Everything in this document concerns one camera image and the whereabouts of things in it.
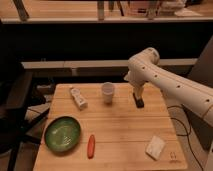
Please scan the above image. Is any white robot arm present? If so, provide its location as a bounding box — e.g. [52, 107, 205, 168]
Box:
[124, 47, 213, 127]

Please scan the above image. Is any black rectangular block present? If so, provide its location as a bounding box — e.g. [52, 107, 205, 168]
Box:
[133, 94, 144, 108]

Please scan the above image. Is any white sponge block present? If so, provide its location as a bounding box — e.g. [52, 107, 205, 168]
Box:
[145, 136, 166, 160]

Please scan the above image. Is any orange carrot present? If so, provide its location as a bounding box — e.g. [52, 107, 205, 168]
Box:
[87, 135, 95, 159]

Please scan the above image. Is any green bowl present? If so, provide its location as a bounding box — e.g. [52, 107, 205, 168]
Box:
[44, 116, 81, 153]

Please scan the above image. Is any dark chair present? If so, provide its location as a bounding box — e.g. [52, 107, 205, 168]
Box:
[0, 61, 49, 171]

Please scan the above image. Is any black cable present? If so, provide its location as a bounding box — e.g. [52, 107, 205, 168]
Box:
[166, 105, 204, 171]

